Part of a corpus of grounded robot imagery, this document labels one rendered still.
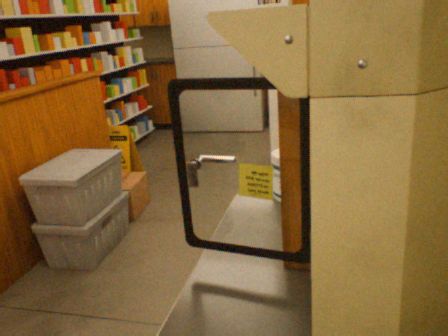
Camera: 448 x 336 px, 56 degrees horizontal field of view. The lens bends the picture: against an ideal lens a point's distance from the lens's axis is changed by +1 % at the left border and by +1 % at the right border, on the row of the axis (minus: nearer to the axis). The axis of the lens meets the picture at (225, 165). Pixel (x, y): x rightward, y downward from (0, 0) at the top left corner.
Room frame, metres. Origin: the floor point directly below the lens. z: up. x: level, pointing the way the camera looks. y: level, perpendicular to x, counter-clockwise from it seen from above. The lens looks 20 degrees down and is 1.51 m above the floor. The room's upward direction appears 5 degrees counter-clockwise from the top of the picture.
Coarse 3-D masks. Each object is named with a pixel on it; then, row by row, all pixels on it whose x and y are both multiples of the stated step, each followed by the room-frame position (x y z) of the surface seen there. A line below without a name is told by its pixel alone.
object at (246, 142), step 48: (192, 96) 0.87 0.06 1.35; (240, 96) 0.83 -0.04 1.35; (288, 96) 0.79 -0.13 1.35; (192, 144) 0.88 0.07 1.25; (240, 144) 0.83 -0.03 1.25; (288, 144) 0.79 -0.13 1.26; (192, 192) 0.88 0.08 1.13; (240, 192) 0.84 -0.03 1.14; (288, 192) 0.79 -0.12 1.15; (240, 240) 0.84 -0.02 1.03; (288, 240) 0.79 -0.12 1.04
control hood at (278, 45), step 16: (208, 16) 0.50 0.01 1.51; (224, 16) 0.50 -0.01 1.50; (240, 16) 0.49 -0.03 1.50; (256, 16) 0.49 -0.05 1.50; (272, 16) 0.48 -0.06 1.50; (288, 16) 0.48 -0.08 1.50; (304, 16) 0.47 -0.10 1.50; (224, 32) 0.50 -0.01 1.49; (240, 32) 0.49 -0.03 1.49; (256, 32) 0.49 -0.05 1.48; (272, 32) 0.48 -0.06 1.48; (288, 32) 0.48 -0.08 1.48; (304, 32) 0.47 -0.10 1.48; (240, 48) 0.49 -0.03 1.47; (256, 48) 0.49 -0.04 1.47; (272, 48) 0.48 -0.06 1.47; (288, 48) 0.48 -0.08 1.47; (304, 48) 0.47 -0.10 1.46; (256, 64) 0.49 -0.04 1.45; (272, 64) 0.48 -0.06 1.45; (288, 64) 0.48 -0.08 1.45; (304, 64) 0.47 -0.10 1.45; (272, 80) 0.48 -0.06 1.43; (288, 80) 0.48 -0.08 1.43; (304, 80) 0.47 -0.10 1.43; (304, 96) 0.48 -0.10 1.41
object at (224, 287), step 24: (216, 264) 0.88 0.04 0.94; (240, 264) 0.88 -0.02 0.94; (264, 264) 0.87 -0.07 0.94; (192, 288) 0.80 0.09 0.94; (216, 288) 0.79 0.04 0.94; (240, 288) 0.78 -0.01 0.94; (264, 288) 0.78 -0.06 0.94; (288, 288) 0.77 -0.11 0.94; (192, 312) 0.72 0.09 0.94; (216, 312) 0.71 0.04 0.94; (240, 312) 0.70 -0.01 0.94; (264, 312) 0.70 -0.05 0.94; (288, 312) 0.69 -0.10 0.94
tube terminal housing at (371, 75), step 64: (320, 0) 0.47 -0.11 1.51; (384, 0) 0.45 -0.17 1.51; (320, 64) 0.47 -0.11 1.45; (384, 64) 0.45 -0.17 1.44; (320, 128) 0.47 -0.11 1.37; (384, 128) 0.45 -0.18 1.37; (320, 192) 0.47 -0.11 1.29; (384, 192) 0.45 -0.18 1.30; (320, 256) 0.47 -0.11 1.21; (384, 256) 0.45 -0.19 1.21; (320, 320) 0.47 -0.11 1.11; (384, 320) 0.45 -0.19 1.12
